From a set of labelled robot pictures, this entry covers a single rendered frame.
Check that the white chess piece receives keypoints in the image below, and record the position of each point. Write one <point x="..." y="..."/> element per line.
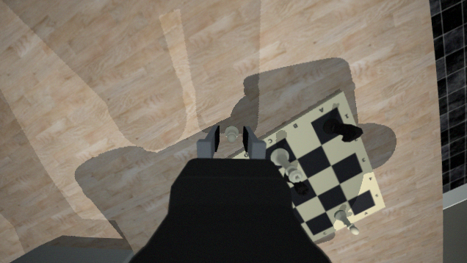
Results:
<point x="280" y="156"/>

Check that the chessboard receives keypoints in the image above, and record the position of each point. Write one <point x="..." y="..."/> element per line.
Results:
<point x="338" y="174"/>

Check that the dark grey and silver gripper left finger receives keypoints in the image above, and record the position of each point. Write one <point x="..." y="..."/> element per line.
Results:
<point x="206" y="147"/>

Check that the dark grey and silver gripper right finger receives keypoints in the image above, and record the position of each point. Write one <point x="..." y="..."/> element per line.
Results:
<point x="255" y="148"/>

